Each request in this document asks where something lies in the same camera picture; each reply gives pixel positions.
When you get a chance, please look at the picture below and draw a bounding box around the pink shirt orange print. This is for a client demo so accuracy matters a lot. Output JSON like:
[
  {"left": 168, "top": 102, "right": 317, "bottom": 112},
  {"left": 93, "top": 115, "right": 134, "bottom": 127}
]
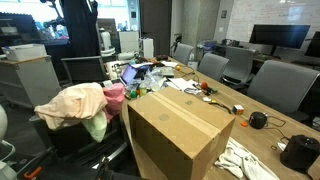
[{"left": 102, "top": 83, "right": 126, "bottom": 123}]

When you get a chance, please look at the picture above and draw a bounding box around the light green towel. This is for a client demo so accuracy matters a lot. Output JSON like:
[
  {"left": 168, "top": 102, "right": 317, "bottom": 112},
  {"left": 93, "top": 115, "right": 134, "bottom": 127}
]
[{"left": 80, "top": 109, "right": 108, "bottom": 144}]

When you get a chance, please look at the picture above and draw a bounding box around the peach shirt orange print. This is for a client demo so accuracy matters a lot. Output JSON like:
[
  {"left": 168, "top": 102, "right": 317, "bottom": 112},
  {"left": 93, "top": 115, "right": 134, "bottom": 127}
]
[{"left": 34, "top": 82, "right": 109, "bottom": 131}]

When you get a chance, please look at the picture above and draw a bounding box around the grey conference chair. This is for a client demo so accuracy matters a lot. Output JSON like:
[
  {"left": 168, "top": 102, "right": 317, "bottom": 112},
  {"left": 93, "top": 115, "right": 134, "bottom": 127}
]
[
  {"left": 221, "top": 45, "right": 256, "bottom": 91},
  {"left": 171, "top": 43, "right": 195, "bottom": 66},
  {"left": 197, "top": 52, "right": 230, "bottom": 83},
  {"left": 246, "top": 59, "right": 320, "bottom": 123}
]

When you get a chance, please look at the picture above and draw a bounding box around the black mesh office chair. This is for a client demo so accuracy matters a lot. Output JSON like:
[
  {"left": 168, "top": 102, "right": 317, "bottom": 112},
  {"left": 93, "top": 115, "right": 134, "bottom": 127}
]
[{"left": 60, "top": 55, "right": 110, "bottom": 86}]

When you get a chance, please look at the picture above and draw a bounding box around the grey mesh-back office chair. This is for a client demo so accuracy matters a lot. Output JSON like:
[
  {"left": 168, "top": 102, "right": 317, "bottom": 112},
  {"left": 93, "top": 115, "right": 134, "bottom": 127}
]
[{"left": 29, "top": 87, "right": 132, "bottom": 169}]

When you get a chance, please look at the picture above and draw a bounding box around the clear plastic bags pile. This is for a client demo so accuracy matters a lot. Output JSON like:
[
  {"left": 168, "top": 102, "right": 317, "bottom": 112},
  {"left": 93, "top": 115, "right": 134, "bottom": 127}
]
[{"left": 139, "top": 66, "right": 168, "bottom": 91}]

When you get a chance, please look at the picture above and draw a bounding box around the white paper sheets pile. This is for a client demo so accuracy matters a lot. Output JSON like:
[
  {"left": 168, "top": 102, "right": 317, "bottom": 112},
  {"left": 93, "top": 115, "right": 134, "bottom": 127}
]
[{"left": 166, "top": 77, "right": 201, "bottom": 95}]

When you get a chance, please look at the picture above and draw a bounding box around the open silver laptop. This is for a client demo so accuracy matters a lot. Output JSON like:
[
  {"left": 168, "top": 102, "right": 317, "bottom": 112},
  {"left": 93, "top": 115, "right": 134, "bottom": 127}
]
[{"left": 102, "top": 63, "right": 139, "bottom": 90}]

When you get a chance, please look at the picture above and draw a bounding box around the white box unit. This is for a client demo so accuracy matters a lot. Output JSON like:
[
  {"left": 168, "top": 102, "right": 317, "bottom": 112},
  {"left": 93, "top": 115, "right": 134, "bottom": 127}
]
[{"left": 138, "top": 37, "right": 155, "bottom": 59}]

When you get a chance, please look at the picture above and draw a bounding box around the large cardboard box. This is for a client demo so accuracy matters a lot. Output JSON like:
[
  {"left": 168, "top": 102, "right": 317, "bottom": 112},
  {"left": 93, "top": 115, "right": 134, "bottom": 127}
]
[{"left": 127, "top": 86, "right": 236, "bottom": 180}]

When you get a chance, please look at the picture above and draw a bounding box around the white cabinet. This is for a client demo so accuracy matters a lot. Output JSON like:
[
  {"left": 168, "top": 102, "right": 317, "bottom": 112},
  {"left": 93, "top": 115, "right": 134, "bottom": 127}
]
[{"left": 118, "top": 30, "right": 140, "bottom": 54}]

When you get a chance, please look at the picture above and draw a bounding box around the dark door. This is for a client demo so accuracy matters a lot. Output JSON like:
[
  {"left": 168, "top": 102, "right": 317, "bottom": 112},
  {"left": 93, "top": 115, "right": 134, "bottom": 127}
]
[{"left": 139, "top": 0, "right": 173, "bottom": 56}]

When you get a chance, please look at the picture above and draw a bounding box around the Rubik's cube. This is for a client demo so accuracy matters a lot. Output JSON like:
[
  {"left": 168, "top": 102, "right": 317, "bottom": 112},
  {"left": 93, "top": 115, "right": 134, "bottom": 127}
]
[{"left": 232, "top": 104, "right": 245, "bottom": 116}]

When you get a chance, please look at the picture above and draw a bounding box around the small black round speaker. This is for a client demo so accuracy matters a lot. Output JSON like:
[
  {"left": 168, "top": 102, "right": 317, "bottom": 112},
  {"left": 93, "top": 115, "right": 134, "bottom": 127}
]
[{"left": 248, "top": 111, "right": 269, "bottom": 130}]

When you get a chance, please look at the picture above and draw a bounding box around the black curtain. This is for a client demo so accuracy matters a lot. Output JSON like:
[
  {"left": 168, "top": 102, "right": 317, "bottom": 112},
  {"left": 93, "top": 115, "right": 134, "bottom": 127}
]
[{"left": 59, "top": 0, "right": 101, "bottom": 58}]

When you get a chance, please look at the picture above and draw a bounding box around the crumpled white cloth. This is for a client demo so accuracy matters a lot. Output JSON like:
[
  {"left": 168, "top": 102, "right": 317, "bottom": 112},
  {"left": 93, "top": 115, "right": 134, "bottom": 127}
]
[{"left": 214, "top": 136, "right": 281, "bottom": 180}]

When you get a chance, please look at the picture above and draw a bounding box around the grey utility cart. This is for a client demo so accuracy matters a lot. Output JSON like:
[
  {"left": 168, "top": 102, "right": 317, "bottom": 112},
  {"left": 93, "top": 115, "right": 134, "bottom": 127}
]
[{"left": 0, "top": 56, "right": 64, "bottom": 111}]

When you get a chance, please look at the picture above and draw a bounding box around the black computer monitor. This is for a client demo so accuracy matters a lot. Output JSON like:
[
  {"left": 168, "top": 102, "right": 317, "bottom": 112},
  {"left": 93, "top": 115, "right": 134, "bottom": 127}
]
[
  {"left": 249, "top": 23, "right": 312, "bottom": 56},
  {"left": 304, "top": 30, "right": 320, "bottom": 58}
]

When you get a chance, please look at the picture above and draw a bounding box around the small white adapter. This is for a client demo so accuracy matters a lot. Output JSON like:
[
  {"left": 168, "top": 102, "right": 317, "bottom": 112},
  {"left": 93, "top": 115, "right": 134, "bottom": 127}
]
[{"left": 277, "top": 141, "right": 288, "bottom": 152}]

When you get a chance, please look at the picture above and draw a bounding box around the white storage bin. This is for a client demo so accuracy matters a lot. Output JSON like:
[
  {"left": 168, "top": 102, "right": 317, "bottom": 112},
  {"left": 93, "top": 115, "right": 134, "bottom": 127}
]
[{"left": 1, "top": 43, "right": 48, "bottom": 63}]

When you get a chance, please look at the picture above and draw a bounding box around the large black cylinder speaker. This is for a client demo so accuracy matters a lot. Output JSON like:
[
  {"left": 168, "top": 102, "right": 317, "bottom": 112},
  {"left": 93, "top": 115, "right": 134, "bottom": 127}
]
[{"left": 279, "top": 134, "right": 320, "bottom": 174}]

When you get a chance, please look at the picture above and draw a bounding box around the thin black speaker cable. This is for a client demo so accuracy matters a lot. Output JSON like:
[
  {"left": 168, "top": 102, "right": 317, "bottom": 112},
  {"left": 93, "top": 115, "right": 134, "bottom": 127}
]
[{"left": 265, "top": 114, "right": 291, "bottom": 141}]

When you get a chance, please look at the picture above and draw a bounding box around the wall whiteboard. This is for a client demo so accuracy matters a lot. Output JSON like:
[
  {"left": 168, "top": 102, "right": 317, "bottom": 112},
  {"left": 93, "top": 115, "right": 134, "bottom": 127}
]
[{"left": 226, "top": 0, "right": 320, "bottom": 44}]

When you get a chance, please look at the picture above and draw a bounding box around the orange-handled black clamp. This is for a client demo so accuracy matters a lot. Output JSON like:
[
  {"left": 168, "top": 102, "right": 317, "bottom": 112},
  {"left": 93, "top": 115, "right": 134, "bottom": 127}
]
[{"left": 23, "top": 165, "right": 44, "bottom": 180}]

